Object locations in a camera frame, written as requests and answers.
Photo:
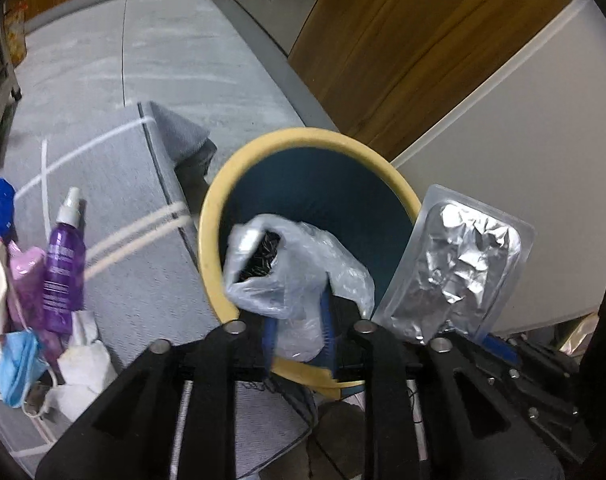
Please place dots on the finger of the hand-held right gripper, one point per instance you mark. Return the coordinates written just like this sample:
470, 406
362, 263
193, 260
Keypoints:
501, 346

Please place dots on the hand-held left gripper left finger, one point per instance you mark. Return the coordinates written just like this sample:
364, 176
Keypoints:
270, 342

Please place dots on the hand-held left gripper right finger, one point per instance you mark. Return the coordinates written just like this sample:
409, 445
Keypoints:
328, 335

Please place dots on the clear plastic bag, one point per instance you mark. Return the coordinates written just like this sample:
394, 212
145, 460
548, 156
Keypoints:
303, 260

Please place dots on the silver foil blister pack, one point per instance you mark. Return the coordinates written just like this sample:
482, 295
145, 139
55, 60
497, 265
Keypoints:
463, 260

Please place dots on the yellow-rimmed dark trash bin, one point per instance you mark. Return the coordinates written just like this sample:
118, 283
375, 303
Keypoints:
333, 185

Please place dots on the gold foil wrapper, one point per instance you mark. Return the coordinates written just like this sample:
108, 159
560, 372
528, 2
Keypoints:
578, 335

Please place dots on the grey striped table cloth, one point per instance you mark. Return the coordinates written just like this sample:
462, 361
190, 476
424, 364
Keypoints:
133, 260

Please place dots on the crumpled white tissue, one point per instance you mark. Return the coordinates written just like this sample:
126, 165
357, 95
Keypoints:
83, 365

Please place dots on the purple spray bottle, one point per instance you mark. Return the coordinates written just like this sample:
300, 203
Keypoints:
63, 270

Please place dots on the pink plastic packet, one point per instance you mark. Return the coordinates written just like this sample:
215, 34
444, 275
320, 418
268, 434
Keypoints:
25, 270

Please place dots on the blue face mask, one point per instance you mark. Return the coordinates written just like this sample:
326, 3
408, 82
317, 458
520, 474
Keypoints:
15, 365

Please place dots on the wooden cabinet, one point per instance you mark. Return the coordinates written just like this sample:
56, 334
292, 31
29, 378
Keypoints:
408, 35

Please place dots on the stainless steel appliance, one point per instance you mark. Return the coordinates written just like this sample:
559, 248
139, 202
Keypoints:
283, 0

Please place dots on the metal rack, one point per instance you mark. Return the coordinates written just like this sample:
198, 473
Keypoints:
10, 70

